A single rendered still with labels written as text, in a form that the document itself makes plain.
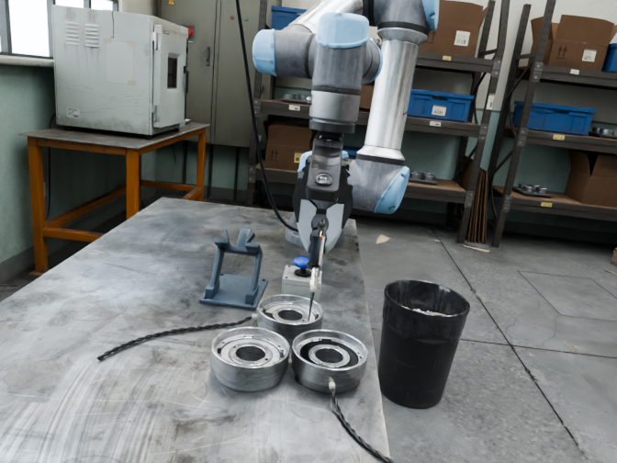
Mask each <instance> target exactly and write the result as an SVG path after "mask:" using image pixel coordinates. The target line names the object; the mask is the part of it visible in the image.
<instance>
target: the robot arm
mask: <svg viewBox="0 0 617 463"><path fill-rule="evenodd" d="M438 15H439V0H320V1H319V2H318V3H317V4H316V5H314V6H313V7H312V8H310V9H309V10H308V11H306V12H305V13H304V14H303V15H301V16H300V17H298V18H297V19H296V20H294V21H293V22H292V23H291V24H289V25H288V26H287V27H285V28H284V29H282V30H274V29H271V30H268V29H264V30H261V31H259V32H258V33H257V35H256V36H255V39H254V42H253V45H252V59H253V63H254V66H255V68H256V69H257V70H258V71H259V72H260V73H267V74H272V75H274V76H278V75H280V76H288V77H296V78H305V79H312V88H311V90H315V91H311V94H312V96H308V97H307V103H311V104H312V105H311V106H310V109H309V115H310V116H311V117H312V118H313V119H310V120H309V128H310V129H313V130H320V138H319V139H315V140H314V142H313V146H312V152H305V153H303V154H302V155H301V157H300V163H299V169H298V170H297V171H298V178H297V185H296V188H295V190H294V194H293V208H294V212H293V214H292V217H291V219H290V221H289V223H288V224H289V225H290V226H292V227H294V228H297V229H298V231H299V232H297V231H292V230H290V229H288V228H286V240H287V241H288V242H290V243H292V244H294V245H296V246H300V247H304V248H305V249H306V251H307V252H308V253H309V251H310V250H309V249H310V245H311V238H312V236H318V233H319V230H315V231H313V227H316V226H317V225H318V222H320V220H325V223H326V224H327V226H326V230H324V232H323V237H325V244H324V254H327V253H328V252H329V251H330V250H331V249H336V248H339V247H341V246H342V245H343V239H344V233H343V227H344V225H345V223H346V221H347V220H348V218H349V216H350V214H351V211H352V208H355V209H363V210H368V211H373V212H374V213H377V212H379V213H386V214H391V213H394V212H395V211H396V210H397V209H398V206H399V204H400V202H401V200H402V198H403V196H404V193H405V190H406V187H407V183H408V181H409V168H407V166H404V164H405V158H404V157H403V155H402V154H401V152H400V148H401V143H402V138H403V133H404V128H405V123H406V117H407V113H408V107H409V98H410V93H411V88H412V83H413V77H414V73H415V67H416V62H417V57H418V52H419V47H420V45H421V44H422V43H424V42H425V41H426V40H427V39H428V35H429V31H430V32H433V31H435V30H436V29H437V23H438ZM369 26H371V27H377V33H376V34H377V36H378V37H379V38H380V39H381V41H382V44H381V50H380V49H379V48H378V47H377V46H376V44H375V43H374V42H373V41H372V40H370V39H369V35H368V29H369ZM375 79H376V81H375V87H374V93H373V98H372V104H371V109H370V115H369V120H368V126H367V132H366V136H365V146H364V147H363V148H362V149H360V150H359V151H358V152H357V153H356V158H355V160H354V159H348V157H349V155H348V152H345V151H343V150H342V147H343V144H342V136H343V134H344V133H354V127H355V124H353V123H354V122H356V121H357V119H358V111H359V104H360V97H361V96H360V94H361V87H362V85H366V84H368V83H370V82H372V81H374V80H375Z"/></svg>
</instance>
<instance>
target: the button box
mask: <svg viewBox="0 0 617 463"><path fill-rule="evenodd" d="M310 280H311V270H307V273H300V268H299V267H296V266H292V265H286V269H285V272H284V275H283V279H282V288H281V294H291V295H298V296H302V297H306V298H309V299H310ZM320 286H321V271H320V275H319V277H318V285H317V288H316V292H315V294H314V299H313V300H314V301H316V302H318V303H319V299H320Z"/></svg>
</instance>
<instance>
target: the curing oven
mask: <svg viewBox="0 0 617 463"><path fill-rule="evenodd" d="M51 18H52V38H53V60H54V81H55V101H56V122H57V125H65V126H66V127H65V130H68V131H73V127H81V128H89V129H98V130H113V131H121V132H129V133H138V134H144V140H151V135H153V134H156V133H160V132H164V131H167V130H174V131H179V128H182V127H185V115H186V93H188V81H189V72H188V70H187V69H188V68H187V58H188V28H185V27H182V26H178V25H176V24H174V23H171V22H169V21H166V20H164V19H161V18H158V17H154V16H148V15H142V14H134V13H126V12H118V11H109V10H100V9H92V8H83V7H75V6H59V5H51Z"/></svg>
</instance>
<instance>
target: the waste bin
mask: <svg viewBox="0 0 617 463"><path fill-rule="evenodd" d="M417 309H420V311H421V312H419V311H415V310H417ZM423 311H424V313H423ZM426 311H432V312H437V313H441V314H445V315H434V314H428V313H425V312H426ZM469 312H470V304H469V302H468V301H467V300H466V299H465V298H464V297H463V296H462V295H461V294H459V293H458V292H456V291H455V290H453V289H451V288H448V287H446V286H443V285H440V284H436V283H432V282H429V281H424V280H417V279H402V280H397V281H393V282H390V283H389V284H387V285H386V287H385V289H384V304H383V316H382V318H383V323H382V333H381V344H380V353H379V363H378V373H377V374H378V379H379V386H380V390H381V392H382V393H383V394H384V395H385V396H386V397H388V398H389V399H390V400H392V401H394V402H396V403H398V404H400V405H403V406H407V407H411V408H429V407H432V406H434V405H436V404H437V403H439V402H440V400H441V399H442V396H443V391H444V388H445V385H446V381H447V379H448V376H449V373H450V369H451V366H452V364H453V360H454V355H455V352H456V348H457V346H458V343H459V339H460V337H461V335H462V331H463V330H464V327H465V324H466V317H467V315H468V314H469Z"/></svg>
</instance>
